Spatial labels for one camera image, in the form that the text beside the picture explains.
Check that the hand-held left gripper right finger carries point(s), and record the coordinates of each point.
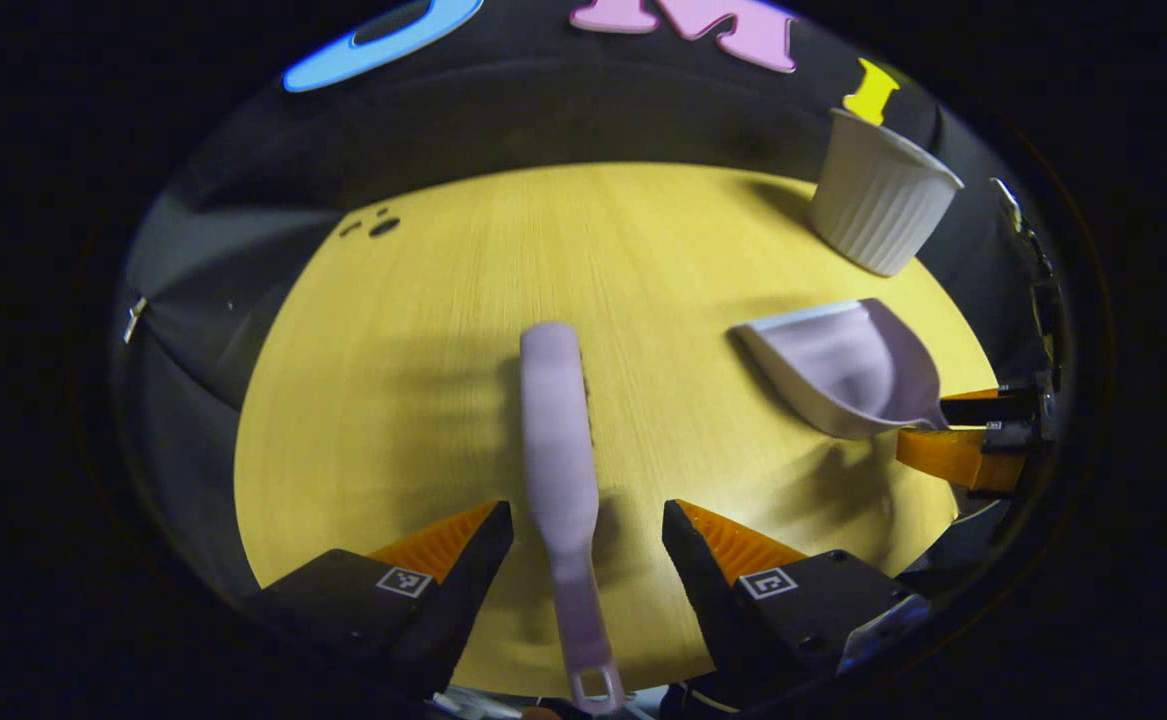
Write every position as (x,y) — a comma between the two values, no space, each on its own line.
(703,600)

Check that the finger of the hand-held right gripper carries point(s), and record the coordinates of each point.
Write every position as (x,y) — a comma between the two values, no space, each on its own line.
(953,455)
(983,408)

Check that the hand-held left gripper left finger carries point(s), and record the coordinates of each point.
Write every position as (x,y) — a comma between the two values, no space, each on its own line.
(468,600)

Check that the lilac plastic dustpan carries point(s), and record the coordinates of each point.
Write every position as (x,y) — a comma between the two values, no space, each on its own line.
(843,365)

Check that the lilac small broom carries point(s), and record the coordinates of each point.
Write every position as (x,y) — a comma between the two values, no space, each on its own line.
(555,430)

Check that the white ribbed garbage bin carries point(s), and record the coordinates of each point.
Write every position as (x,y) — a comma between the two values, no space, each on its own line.
(878,205)

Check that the wooden desktop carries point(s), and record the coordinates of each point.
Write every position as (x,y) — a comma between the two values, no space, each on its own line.
(393,400)

